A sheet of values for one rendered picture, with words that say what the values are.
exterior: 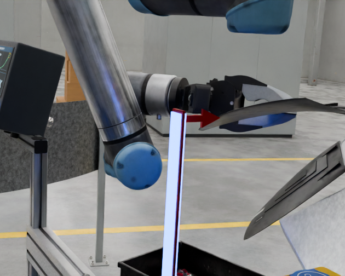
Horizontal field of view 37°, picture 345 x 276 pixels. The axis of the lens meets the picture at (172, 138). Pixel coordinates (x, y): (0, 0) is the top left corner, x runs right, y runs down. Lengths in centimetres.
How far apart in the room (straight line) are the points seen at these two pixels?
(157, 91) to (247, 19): 33
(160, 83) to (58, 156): 177
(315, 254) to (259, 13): 39
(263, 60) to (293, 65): 47
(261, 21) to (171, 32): 624
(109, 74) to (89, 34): 6
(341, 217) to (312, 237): 5
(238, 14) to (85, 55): 27
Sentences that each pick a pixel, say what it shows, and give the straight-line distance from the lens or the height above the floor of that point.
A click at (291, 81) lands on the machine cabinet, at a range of 751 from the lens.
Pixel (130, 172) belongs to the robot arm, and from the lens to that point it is 79.
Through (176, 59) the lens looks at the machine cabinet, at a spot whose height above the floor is 105.
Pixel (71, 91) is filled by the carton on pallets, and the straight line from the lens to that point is 877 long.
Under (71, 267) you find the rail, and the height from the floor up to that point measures 86.
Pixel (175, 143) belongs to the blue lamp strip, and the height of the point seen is 115.
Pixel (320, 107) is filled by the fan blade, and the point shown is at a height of 120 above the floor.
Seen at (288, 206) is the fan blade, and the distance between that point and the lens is 96.
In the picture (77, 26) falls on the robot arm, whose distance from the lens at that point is 78.
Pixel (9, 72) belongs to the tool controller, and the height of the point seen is 119.
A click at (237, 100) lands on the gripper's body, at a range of 87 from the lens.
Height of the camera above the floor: 127
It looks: 11 degrees down
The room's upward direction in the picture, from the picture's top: 3 degrees clockwise
